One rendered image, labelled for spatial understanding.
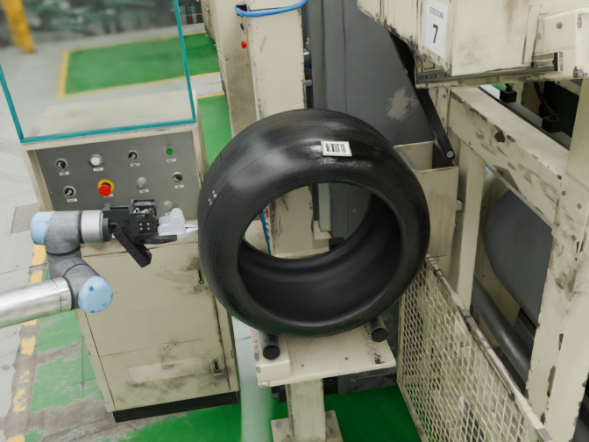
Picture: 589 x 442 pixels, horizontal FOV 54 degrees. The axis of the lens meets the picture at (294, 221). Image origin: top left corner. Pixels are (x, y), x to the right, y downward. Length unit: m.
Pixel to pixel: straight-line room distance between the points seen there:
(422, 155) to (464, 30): 0.95
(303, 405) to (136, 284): 0.75
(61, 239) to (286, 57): 0.70
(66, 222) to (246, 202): 0.41
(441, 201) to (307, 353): 0.58
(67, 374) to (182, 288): 0.99
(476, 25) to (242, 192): 0.58
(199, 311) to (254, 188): 1.10
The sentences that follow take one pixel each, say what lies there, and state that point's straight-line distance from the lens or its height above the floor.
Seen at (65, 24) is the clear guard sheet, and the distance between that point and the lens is 1.88.
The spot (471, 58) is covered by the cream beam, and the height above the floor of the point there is 1.66.
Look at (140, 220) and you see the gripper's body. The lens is 1.35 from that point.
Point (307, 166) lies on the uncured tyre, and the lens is 1.22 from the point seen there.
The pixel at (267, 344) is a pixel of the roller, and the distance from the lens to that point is 1.49.
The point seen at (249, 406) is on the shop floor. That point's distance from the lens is 2.61.
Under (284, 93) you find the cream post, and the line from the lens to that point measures 1.55.
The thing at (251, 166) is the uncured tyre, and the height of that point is 1.40.
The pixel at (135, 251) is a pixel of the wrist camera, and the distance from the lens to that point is 1.40.
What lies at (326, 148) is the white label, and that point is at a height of 1.43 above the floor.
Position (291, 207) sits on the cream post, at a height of 1.10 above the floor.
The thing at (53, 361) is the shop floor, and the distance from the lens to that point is 3.11.
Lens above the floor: 1.92
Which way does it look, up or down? 30 degrees down
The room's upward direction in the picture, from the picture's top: 4 degrees counter-clockwise
